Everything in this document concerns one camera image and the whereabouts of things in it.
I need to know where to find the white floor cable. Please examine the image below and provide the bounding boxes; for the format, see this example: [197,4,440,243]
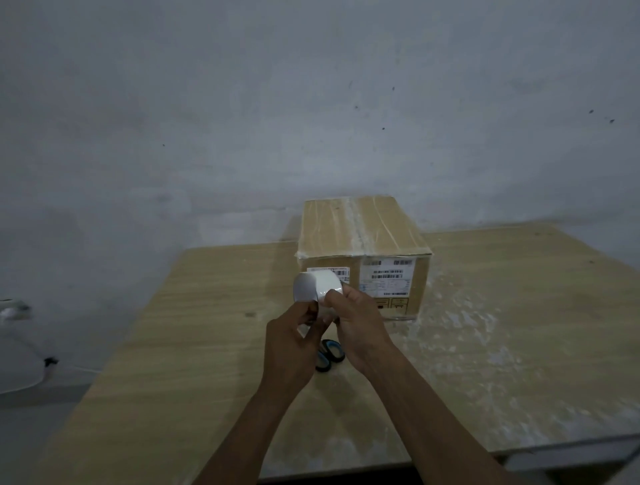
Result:
[0,324,103,396]

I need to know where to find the person's left forearm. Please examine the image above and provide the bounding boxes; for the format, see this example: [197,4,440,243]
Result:
[192,387,301,485]

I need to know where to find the clear tape roll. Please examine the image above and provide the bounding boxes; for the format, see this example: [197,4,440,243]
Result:
[291,269,347,342]

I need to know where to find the black handled scissors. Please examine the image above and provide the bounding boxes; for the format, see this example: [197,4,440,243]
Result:
[314,338,349,374]

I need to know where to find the brown cardboard box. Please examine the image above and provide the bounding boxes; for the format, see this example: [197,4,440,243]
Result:
[293,195,435,323]

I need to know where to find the person's left hand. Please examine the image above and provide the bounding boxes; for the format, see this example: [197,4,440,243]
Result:
[261,299,340,398]

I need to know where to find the person's right forearm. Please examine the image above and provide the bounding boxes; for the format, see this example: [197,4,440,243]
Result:
[369,349,526,485]

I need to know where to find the person's right hand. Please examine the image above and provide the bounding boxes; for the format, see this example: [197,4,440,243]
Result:
[322,284,402,379]

